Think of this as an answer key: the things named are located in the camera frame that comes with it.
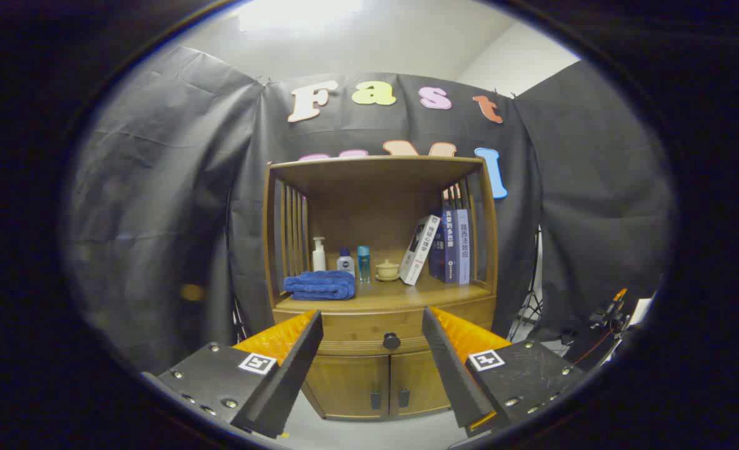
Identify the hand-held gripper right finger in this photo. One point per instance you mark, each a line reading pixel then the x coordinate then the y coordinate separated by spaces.
pixel 454 375

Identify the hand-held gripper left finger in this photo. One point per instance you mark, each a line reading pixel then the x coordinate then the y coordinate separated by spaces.
pixel 285 387

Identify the wooden drawer with black knob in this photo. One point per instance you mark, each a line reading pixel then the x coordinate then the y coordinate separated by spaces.
pixel 363 325

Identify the wooden cabinet door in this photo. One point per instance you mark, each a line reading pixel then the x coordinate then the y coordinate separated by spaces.
pixel 351 384
pixel 416 384

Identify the wooden countertop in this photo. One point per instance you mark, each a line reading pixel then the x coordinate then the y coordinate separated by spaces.
pixel 394 295

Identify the wooden cabinet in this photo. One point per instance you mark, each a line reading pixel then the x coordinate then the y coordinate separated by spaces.
pixel 369 212

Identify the blue folded towel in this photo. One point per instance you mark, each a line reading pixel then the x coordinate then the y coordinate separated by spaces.
pixel 319 285

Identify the cream lidded teacup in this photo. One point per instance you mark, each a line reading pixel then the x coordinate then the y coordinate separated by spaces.
pixel 387 270

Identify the dark blue book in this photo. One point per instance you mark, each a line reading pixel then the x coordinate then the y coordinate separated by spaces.
pixel 448 250

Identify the light blue book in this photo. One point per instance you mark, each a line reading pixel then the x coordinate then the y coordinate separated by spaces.
pixel 463 250

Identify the white book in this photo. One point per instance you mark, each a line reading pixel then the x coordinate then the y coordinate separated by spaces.
pixel 421 250

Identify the white pump bottle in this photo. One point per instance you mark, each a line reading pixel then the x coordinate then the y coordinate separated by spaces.
pixel 319 257

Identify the white bottle with blue cap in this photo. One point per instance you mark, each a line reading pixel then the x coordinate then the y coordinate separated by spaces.
pixel 346 264

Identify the clear blue bottle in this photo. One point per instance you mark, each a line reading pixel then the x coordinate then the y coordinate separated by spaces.
pixel 363 265

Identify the black and orange equipment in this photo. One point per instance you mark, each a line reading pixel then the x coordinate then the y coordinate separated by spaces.
pixel 610 309

